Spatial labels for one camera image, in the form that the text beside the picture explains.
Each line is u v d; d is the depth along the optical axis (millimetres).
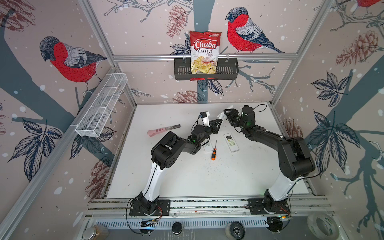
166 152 562
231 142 974
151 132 1007
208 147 951
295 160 482
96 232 604
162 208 728
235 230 589
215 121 873
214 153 923
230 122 864
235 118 828
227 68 947
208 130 842
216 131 837
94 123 712
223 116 917
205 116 836
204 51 835
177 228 600
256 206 731
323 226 700
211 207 749
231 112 842
